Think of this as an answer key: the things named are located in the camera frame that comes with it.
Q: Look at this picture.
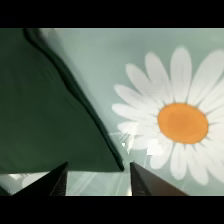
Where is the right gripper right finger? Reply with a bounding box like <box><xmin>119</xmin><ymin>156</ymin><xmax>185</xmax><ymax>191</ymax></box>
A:
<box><xmin>129</xmin><ymin>161</ymin><xmax>188</xmax><ymax>197</ymax></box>

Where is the dark green garment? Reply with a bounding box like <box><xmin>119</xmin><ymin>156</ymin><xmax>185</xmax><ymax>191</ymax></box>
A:
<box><xmin>0</xmin><ymin>27</ymin><xmax>125</xmax><ymax>197</ymax></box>

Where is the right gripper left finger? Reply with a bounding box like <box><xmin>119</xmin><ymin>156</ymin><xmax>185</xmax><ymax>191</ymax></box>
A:
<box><xmin>12</xmin><ymin>161</ymin><xmax>70</xmax><ymax>197</ymax></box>

